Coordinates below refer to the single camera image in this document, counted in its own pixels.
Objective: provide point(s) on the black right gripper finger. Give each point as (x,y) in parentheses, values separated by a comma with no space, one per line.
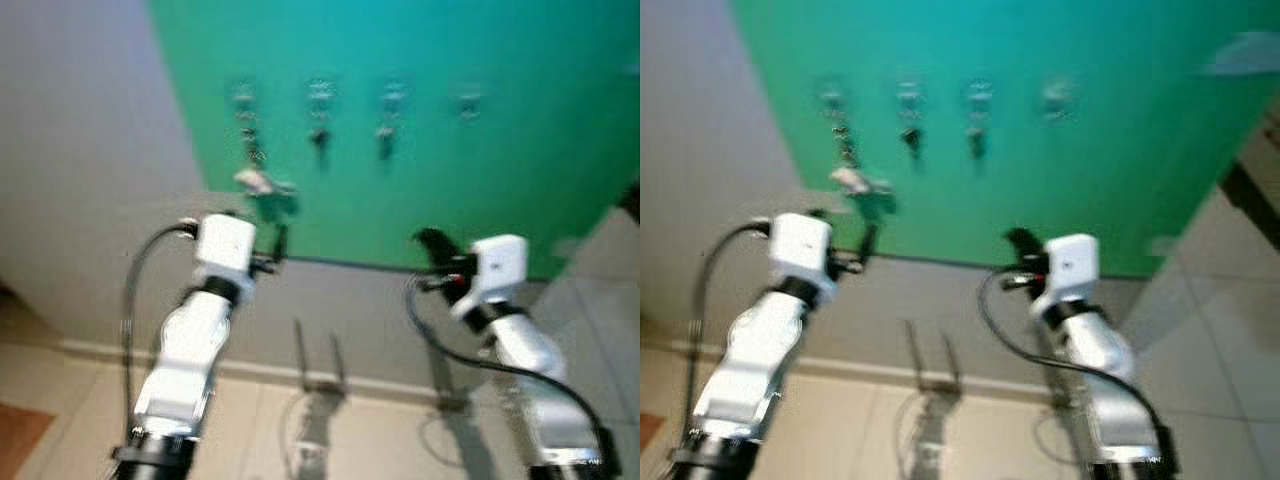
(435,244)
(1022,244)

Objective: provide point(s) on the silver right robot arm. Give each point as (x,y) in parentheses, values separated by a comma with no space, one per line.
(1100,350)
(530,350)

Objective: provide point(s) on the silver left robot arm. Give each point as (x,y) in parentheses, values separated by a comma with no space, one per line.
(185,350)
(760,350)

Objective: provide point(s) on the key bunch with white charm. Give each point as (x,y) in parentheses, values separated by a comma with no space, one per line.
(848,180)
(255,181)

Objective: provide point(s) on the dark brown door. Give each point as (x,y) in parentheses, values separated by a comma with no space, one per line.
(1250,203)
(630,200)

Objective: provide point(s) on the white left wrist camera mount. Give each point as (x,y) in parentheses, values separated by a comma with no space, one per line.
(803,245)
(225,245)

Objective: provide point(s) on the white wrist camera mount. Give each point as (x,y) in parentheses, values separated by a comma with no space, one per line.
(803,245)
(225,245)
(497,265)
(1070,265)

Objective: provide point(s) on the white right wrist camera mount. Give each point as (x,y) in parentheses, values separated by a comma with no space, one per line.
(1070,265)
(497,265)

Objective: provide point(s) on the green wall board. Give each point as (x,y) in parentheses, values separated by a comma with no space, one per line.
(1100,150)
(500,150)

